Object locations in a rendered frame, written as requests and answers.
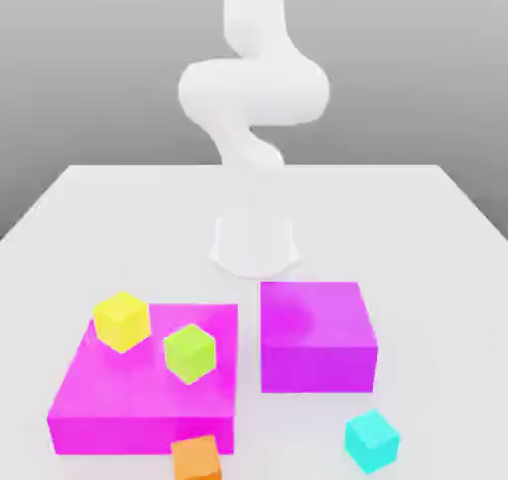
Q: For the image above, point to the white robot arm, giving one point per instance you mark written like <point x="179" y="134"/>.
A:
<point x="254" y="91"/>

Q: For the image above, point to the small lime green cube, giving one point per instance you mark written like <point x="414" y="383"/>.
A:
<point x="189" y="354"/>

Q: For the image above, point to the small yellow cube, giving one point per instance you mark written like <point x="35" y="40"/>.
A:
<point x="121" y="321"/>

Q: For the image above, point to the small orange cube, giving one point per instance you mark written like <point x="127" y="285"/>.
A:
<point x="195" y="458"/>

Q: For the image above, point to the small cyan cube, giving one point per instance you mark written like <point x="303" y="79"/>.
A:
<point x="371" y="440"/>

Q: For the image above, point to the large purple box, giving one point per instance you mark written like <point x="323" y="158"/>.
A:
<point x="317" y="341"/>

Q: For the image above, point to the large magenta box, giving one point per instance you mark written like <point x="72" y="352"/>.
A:
<point x="135" y="400"/>

